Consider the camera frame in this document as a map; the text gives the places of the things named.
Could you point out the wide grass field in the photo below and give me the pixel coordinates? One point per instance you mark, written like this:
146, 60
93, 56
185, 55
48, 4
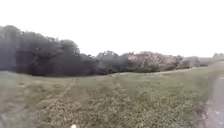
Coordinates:
106, 100

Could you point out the dark wood of trees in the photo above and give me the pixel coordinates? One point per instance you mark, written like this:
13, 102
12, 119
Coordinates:
50, 58

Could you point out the robot's own part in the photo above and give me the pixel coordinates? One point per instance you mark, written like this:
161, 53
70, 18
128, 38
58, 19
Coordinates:
73, 126

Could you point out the grey asphalt path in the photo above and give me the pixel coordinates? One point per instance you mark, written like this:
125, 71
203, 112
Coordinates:
217, 103

